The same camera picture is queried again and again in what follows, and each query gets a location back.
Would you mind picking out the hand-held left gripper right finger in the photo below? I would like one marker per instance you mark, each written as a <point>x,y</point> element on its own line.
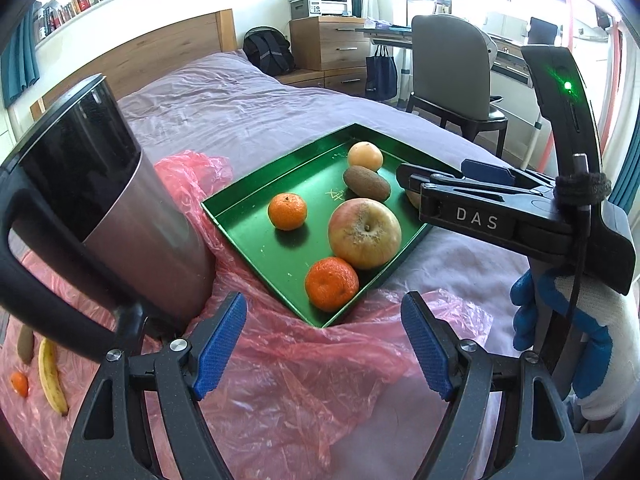
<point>425,345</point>

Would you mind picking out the orange tangerine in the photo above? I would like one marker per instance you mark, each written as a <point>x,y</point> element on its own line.
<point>20,383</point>
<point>331,283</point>
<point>287,211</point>

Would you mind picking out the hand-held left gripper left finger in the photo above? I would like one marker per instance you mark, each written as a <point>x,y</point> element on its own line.
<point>220,345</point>

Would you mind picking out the white desk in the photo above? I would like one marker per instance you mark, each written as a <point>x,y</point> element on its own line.
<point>385,31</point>

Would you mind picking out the wooden nightstand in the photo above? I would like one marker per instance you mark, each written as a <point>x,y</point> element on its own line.
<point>345,81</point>

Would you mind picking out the dark blue tote bag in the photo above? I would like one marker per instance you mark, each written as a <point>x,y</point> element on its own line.
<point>381,77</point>

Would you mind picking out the yellow banana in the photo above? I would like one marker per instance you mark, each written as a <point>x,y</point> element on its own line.
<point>52,375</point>

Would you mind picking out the grey desk chair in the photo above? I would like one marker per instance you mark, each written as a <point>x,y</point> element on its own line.
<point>450,70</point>

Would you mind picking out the green tray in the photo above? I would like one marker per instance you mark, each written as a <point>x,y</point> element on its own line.
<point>280,255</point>

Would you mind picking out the white printer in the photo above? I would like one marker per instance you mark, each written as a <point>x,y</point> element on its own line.
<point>320,2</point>

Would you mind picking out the wooden dresser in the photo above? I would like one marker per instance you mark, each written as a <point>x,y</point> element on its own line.
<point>330,42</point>

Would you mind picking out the pale round orange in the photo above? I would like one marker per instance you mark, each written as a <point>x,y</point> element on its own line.
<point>365,155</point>

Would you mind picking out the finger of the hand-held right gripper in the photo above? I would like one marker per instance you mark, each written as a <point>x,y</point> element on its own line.
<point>430,180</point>
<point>487,166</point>

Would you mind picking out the brown kiwi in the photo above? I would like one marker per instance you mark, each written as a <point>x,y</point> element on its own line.
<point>25,342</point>
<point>366,182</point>
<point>412,199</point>

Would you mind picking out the large yellow red apple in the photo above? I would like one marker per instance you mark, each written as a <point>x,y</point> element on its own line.
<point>365,232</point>

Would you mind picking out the pink plastic sheet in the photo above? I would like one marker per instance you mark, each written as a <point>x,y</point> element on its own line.
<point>280,370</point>

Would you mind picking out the wooden headboard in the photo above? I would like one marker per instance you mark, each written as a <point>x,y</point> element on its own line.
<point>150,55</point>

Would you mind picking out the black backpack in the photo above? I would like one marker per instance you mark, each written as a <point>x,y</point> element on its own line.
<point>270,50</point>

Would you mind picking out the person's right hand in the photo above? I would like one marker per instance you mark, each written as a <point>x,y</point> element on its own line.
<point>600,340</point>

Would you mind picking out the copper black electric kettle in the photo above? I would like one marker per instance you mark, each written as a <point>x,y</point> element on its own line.
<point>100,200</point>

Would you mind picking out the person's right forearm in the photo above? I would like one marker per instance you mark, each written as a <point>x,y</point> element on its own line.
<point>605,445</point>

